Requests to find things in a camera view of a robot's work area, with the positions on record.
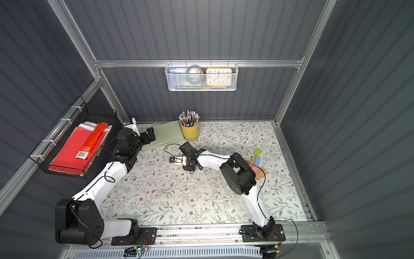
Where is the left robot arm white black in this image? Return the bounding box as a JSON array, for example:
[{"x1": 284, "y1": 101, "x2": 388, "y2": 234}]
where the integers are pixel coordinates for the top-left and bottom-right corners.
[{"x1": 55, "y1": 125, "x2": 156, "y2": 249}]

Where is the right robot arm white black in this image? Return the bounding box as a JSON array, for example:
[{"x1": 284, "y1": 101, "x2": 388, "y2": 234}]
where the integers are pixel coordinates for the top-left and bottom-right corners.
[{"x1": 177, "y1": 142, "x2": 275, "y2": 240}]

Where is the pale green book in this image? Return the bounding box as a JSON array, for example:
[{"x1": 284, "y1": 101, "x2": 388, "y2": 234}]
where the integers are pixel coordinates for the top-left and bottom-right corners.
[{"x1": 139, "y1": 121, "x2": 184, "y2": 151}]

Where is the yellow pencil cup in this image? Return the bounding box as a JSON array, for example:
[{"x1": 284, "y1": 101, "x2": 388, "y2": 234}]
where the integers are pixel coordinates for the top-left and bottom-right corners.
[{"x1": 181, "y1": 123, "x2": 199, "y2": 141}]

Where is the red long box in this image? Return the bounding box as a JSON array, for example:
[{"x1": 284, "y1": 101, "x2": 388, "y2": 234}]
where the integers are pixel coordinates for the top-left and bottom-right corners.
[{"x1": 75, "y1": 123, "x2": 107, "y2": 160}]

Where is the bundle of pencils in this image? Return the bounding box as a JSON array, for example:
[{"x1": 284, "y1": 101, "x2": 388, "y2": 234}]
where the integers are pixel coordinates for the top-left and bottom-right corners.
[{"x1": 178, "y1": 110, "x2": 199, "y2": 127}]

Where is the red folder stack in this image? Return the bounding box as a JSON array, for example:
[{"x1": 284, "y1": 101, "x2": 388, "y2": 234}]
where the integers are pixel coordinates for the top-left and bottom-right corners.
[{"x1": 48, "y1": 122, "x2": 112, "y2": 176}]

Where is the natural wood block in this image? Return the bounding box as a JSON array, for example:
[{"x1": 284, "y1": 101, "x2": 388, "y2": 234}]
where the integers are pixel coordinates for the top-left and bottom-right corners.
[
  {"x1": 250, "y1": 155, "x2": 256, "y2": 167},
  {"x1": 255, "y1": 167, "x2": 267, "y2": 180}
]

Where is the grey tape roll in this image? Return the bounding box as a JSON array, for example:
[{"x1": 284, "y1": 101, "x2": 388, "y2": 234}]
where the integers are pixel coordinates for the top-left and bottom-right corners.
[{"x1": 185, "y1": 65, "x2": 203, "y2": 85}]

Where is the lime green block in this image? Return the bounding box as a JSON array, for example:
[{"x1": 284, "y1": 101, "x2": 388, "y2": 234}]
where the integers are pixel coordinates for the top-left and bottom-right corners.
[{"x1": 253, "y1": 148, "x2": 263, "y2": 156}]

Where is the yellow alarm clock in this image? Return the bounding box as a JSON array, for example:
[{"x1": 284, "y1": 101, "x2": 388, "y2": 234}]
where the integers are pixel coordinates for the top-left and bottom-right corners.
[{"x1": 205, "y1": 68, "x2": 233, "y2": 88}]

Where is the black wire side basket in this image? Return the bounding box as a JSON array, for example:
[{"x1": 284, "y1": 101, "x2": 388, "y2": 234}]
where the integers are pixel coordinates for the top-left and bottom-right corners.
[{"x1": 29, "y1": 98, "x2": 117, "y2": 178}]

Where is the white wire wall basket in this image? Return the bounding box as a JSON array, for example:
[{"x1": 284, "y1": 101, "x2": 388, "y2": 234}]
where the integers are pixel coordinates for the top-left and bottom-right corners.
[{"x1": 165, "y1": 62, "x2": 239, "y2": 92}]

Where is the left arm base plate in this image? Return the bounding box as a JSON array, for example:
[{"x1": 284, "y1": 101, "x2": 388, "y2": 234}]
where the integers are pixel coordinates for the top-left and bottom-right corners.
[{"x1": 111, "y1": 227, "x2": 157, "y2": 246}]

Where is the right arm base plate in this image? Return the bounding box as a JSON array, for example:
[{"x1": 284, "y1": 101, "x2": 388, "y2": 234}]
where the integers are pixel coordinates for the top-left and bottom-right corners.
[{"x1": 239, "y1": 224, "x2": 286, "y2": 243}]

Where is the aluminium rail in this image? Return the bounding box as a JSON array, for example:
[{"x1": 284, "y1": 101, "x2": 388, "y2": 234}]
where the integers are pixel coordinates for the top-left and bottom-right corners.
[{"x1": 64, "y1": 223, "x2": 331, "y2": 248}]

